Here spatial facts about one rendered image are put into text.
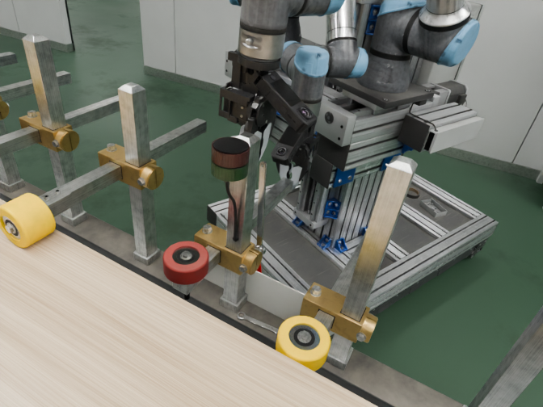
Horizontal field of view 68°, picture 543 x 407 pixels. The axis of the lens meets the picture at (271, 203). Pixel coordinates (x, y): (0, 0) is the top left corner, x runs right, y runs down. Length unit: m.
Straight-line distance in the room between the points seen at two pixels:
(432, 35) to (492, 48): 2.20
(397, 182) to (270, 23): 0.30
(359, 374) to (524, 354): 0.30
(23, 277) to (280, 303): 0.48
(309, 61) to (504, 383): 0.69
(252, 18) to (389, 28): 0.60
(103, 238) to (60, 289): 0.41
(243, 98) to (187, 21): 3.27
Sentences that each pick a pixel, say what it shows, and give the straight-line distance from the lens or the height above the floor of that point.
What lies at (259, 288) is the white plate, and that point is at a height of 0.76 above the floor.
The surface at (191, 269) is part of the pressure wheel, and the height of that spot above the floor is 0.91.
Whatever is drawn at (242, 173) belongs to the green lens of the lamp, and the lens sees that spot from 0.64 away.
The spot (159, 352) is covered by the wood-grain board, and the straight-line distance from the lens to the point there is 0.62.
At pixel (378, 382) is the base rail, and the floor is 0.70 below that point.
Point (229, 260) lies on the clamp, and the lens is 0.81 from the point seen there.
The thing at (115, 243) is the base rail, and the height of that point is 0.70.
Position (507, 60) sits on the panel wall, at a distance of 3.33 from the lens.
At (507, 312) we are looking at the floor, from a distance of 2.29.
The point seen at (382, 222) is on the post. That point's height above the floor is 1.06.
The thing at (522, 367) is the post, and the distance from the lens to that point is 0.74.
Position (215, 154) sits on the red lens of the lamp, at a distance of 0.63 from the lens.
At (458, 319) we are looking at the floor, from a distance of 2.11.
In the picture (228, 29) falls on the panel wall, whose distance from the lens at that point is 3.76.
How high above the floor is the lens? 1.41
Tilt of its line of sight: 35 degrees down
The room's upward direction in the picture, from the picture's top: 8 degrees clockwise
